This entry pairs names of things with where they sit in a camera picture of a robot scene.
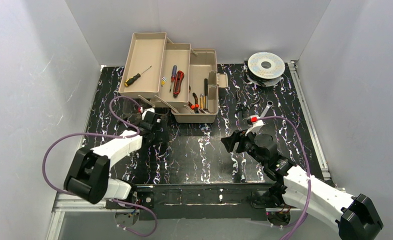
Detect silver wrench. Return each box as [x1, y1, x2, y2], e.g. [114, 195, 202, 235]
[259, 100, 274, 118]

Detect orange black pliers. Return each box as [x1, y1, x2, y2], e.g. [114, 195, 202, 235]
[187, 92, 200, 114]

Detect yellow hex key set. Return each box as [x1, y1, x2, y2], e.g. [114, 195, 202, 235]
[161, 76, 167, 87]

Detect yellow black utility knife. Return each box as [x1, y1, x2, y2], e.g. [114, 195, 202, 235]
[199, 94, 206, 110]

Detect yellow black screwdriver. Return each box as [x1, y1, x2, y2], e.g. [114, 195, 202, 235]
[124, 65, 152, 87]

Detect translucent brown beige tool box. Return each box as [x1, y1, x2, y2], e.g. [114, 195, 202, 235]
[118, 32, 228, 124]

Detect red black cutter tool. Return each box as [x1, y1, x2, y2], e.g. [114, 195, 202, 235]
[173, 70, 185, 98]

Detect blue red screwdriver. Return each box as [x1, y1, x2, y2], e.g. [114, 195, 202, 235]
[169, 65, 177, 92]

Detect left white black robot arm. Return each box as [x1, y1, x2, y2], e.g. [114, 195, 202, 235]
[63, 108, 166, 204]

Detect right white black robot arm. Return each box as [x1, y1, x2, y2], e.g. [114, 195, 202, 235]
[221, 130, 384, 240]

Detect black marbled table mat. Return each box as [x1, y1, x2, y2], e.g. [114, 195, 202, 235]
[69, 62, 326, 187]

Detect white filament spool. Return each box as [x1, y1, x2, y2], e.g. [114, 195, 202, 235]
[245, 52, 286, 87]

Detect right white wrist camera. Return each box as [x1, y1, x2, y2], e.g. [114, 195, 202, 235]
[245, 115, 265, 136]

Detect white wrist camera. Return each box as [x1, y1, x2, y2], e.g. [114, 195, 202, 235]
[245, 115, 265, 136]
[139, 107, 155, 121]

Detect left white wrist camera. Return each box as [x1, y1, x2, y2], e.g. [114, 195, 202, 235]
[139, 107, 155, 121]

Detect black wire stripper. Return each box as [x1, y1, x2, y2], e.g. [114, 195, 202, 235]
[235, 90, 261, 118]

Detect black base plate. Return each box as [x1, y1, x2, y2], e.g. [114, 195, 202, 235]
[104, 183, 303, 222]

